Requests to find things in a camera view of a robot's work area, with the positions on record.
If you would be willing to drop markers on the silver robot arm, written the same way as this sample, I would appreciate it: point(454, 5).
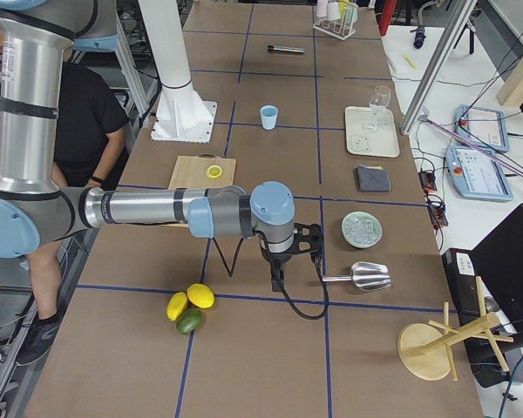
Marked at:
point(267, 212)

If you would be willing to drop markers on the clear wine glass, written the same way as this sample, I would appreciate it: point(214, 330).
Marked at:
point(379, 100)

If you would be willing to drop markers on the steel muddler black tip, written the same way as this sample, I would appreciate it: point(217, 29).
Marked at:
point(281, 49)

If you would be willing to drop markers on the blue teach pendant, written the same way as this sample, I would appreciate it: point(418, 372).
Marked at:
point(484, 127)
point(475, 175)

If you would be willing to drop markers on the yellow lemon slice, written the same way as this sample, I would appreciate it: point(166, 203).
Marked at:
point(214, 172)

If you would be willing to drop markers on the white wire cup rack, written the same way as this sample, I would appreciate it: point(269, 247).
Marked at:
point(336, 18)

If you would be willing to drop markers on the near blue teach pendant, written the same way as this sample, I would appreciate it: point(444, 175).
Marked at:
point(475, 175)

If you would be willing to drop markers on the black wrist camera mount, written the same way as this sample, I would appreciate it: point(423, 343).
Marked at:
point(307, 239)

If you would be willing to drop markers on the steel ice scoop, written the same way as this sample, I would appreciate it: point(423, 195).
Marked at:
point(365, 276)

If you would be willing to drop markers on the yellow lemon upper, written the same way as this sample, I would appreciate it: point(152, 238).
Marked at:
point(201, 295)

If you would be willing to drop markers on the grey folded cloth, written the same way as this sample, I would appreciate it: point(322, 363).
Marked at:
point(372, 179)

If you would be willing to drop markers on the far blue teach pendant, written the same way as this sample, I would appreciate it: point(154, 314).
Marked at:
point(484, 127)

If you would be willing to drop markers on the cream bear serving tray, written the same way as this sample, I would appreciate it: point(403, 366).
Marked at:
point(360, 141)

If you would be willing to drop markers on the green bowl of ice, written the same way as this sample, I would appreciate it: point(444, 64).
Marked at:
point(361, 229)

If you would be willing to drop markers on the yellow lemon lower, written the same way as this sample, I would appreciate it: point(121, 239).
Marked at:
point(176, 306)

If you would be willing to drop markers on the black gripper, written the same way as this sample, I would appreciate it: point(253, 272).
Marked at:
point(278, 259)

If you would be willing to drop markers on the aluminium frame post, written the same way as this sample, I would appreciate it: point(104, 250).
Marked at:
point(461, 13)

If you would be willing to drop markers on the light blue plastic cup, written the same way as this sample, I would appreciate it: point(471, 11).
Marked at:
point(268, 115)

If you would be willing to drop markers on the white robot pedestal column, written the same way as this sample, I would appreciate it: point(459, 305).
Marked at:
point(181, 115)

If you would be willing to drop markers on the wooden cup tree stand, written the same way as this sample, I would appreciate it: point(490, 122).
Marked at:
point(426, 348)

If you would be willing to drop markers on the bamboo cutting board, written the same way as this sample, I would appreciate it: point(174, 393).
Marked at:
point(189, 172)

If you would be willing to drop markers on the person in black shirt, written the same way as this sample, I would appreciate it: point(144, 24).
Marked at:
point(62, 131)

